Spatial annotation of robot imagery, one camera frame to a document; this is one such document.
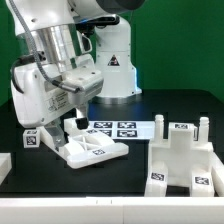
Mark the white tagged cube nut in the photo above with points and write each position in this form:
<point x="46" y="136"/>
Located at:
<point x="195" y="133"/>
<point x="31" y="138"/>

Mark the white chair back frame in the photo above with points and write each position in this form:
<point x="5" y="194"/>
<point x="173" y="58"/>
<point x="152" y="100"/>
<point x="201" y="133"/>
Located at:
<point x="84" y="147"/>

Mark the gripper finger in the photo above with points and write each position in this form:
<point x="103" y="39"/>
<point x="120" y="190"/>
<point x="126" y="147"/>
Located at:
<point x="82" y="117"/>
<point x="56" y="133"/>

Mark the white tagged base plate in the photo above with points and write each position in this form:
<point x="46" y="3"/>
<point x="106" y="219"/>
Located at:
<point x="133" y="130"/>

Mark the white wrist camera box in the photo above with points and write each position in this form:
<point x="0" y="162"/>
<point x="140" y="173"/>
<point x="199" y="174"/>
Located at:
<point x="85" y="43"/>

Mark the white chair seat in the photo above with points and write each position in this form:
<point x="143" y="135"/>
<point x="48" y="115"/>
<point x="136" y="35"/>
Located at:
<point x="180" y="152"/>

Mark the white left fence rail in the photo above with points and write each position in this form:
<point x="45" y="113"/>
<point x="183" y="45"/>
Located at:
<point x="5" y="165"/>

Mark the white front fence rail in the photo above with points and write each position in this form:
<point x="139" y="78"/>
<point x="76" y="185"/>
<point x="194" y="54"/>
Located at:
<point x="122" y="210"/>

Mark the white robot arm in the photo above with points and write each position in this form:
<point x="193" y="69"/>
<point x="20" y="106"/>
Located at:
<point x="76" y="50"/>

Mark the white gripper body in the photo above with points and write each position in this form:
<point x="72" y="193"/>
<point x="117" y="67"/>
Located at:
<point x="41" y="102"/>

